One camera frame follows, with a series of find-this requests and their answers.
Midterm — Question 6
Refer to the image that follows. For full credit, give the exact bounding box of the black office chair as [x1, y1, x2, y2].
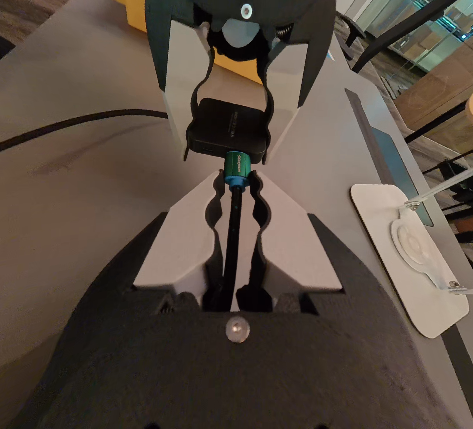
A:
[336, 0, 465, 73]

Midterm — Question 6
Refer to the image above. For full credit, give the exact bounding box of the black braided hdmi cable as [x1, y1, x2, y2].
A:
[205, 151, 253, 312]

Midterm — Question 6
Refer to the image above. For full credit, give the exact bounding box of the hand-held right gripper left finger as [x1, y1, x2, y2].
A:
[133, 171, 223, 308]

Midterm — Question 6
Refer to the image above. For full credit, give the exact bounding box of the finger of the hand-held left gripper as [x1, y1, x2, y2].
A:
[162, 19, 216, 162]
[259, 43, 310, 164]

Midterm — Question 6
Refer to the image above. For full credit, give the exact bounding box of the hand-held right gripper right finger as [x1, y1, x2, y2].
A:
[247, 172, 345, 306]

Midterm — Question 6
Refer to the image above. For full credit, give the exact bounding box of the black tripod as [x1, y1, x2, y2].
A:
[405, 102, 473, 178]

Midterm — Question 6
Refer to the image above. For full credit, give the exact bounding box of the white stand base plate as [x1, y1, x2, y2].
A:
[350, 183, 470, 339]

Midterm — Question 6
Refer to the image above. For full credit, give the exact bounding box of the cardboard box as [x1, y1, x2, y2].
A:
[393, 43, 473, 153]

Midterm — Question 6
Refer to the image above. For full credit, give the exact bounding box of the black hub cable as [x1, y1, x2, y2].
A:
[0, 108, 169, 153]

